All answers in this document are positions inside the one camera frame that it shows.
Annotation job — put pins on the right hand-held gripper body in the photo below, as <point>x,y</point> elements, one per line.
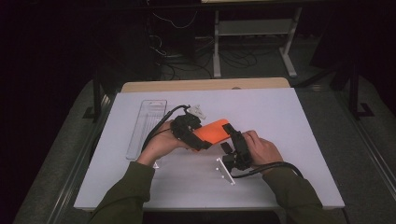
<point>241,155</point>

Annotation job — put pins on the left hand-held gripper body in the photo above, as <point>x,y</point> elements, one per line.
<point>183,127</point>

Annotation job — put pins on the orange phone case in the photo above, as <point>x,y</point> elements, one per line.
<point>211,132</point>

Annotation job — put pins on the clear plastic tray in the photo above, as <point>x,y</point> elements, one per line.
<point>144,124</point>

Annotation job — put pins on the person's right hand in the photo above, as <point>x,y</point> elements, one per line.
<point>263,152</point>

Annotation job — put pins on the person's left hand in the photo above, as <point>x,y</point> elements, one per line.
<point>158,143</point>

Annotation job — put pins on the black metal stand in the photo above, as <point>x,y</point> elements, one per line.
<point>354,93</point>
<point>97,93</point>

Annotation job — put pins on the white metal desk frame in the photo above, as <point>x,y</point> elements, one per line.
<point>255,27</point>

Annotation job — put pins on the metal floor rail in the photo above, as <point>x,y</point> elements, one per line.
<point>373,155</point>
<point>71,177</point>

